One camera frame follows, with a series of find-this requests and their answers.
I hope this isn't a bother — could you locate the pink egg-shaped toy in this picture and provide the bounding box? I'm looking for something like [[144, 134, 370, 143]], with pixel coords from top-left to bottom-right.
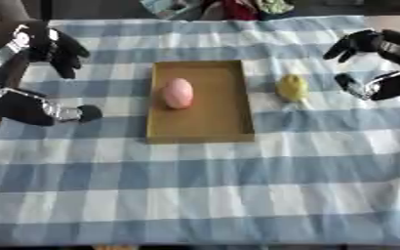
[[160, 77, 195, 110]]

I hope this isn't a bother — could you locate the pile of colourful objects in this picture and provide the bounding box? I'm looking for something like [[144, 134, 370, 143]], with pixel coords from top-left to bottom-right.
[[139, 0, 298, 21]]

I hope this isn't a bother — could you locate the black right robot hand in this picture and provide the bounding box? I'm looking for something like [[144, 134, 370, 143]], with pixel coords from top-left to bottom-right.
[[321, 28, 400, 102]]

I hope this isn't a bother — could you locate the yellow toy fruit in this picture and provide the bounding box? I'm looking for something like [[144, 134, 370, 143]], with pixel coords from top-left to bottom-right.
[[275, 73, 311, 104]]

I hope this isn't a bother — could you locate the tan cardboard box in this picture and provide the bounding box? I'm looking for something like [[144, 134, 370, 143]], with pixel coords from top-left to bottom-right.
[[145, 60, 257, 145]]

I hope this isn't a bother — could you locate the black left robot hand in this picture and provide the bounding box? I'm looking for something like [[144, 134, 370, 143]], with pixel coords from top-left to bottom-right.
[[0, 20, 104, 127]]

